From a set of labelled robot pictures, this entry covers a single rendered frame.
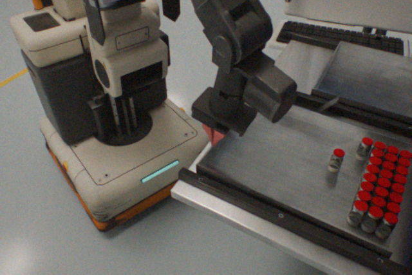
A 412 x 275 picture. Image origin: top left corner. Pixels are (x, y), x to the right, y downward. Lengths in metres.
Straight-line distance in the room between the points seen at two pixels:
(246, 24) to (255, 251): 1.25
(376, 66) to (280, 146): 0.43
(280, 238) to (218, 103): 0.24
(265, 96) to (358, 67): 0.57
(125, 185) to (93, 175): 0.14
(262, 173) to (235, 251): 0.94
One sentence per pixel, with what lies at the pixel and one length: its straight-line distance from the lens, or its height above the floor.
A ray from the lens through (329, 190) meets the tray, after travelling 0.70.
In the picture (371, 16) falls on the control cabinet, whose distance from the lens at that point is 1.44.
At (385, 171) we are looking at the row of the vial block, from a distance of 0.70.
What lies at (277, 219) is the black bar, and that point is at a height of 0.89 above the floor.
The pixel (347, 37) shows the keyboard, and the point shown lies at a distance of 1.32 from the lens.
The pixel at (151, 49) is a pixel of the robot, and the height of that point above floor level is 0.80.
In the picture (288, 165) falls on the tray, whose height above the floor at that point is 0.88.
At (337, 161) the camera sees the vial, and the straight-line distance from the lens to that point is 0.71.
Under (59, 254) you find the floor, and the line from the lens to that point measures 1.71.
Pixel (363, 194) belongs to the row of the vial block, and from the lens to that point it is 0.65.
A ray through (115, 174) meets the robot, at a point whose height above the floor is 0.28.
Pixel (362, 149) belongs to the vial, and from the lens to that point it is 0.75.
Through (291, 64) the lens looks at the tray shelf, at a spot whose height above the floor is 0.88.
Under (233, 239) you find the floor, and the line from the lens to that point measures 1.63.
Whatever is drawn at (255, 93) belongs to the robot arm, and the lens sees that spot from 0.52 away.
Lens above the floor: 1.40
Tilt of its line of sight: 42 degrees down
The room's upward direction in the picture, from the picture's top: straight up
